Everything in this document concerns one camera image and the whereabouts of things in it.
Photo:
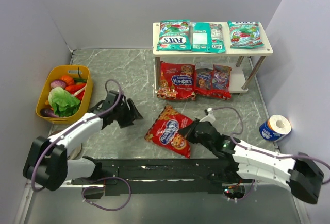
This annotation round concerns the teal Fox's candy bag front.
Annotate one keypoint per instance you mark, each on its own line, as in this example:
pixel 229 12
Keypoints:
pixel 174 35

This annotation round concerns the yellow plastic basket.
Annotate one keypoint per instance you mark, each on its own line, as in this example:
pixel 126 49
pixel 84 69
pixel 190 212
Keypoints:
pixel 74 71

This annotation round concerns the red candy bag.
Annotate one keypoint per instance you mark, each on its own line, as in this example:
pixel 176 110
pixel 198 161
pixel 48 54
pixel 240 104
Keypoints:
pixel 212 80
pixel 176 81
pixel 164 131

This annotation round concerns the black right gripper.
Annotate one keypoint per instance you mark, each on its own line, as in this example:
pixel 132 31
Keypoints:
pixel 195 131

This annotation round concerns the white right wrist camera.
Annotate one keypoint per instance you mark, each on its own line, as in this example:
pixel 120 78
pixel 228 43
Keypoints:
pixel 209 116

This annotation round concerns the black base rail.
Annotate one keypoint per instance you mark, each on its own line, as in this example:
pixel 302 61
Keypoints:
pixel 153 176

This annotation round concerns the teal candy bag back side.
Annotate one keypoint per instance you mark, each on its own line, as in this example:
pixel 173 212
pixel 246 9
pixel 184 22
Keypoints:
pixel 207 38

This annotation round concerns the orange toy pumpkin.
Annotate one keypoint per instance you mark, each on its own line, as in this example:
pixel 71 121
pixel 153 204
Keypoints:
pixel 67 79

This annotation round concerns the white cloth bag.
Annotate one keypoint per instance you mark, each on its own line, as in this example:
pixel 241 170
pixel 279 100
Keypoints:
pixel 75 153

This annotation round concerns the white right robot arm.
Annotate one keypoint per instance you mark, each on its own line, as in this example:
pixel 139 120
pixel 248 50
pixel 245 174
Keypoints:
pixel 299 174

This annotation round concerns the green toy lettuce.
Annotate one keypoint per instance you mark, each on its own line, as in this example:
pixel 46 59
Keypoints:
pixel 63 103

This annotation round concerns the teal mint candy bag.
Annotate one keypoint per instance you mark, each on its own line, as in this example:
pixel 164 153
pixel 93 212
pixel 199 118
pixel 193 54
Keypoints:
pixel 245 35

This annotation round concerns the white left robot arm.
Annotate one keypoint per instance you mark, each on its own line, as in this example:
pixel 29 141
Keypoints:
pixel 47 163

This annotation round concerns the purple toy eggplant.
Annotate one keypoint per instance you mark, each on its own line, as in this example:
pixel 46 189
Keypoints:
pixel 47 112

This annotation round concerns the red toy carrot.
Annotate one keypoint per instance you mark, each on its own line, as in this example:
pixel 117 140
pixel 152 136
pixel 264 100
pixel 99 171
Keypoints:
pixel 74 88

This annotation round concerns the purple toy onion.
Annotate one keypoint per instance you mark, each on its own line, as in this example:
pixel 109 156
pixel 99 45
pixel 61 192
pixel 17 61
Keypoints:
pixel 58 83

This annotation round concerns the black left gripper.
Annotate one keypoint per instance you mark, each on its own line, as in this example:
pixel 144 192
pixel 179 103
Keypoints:
pixel 127 113

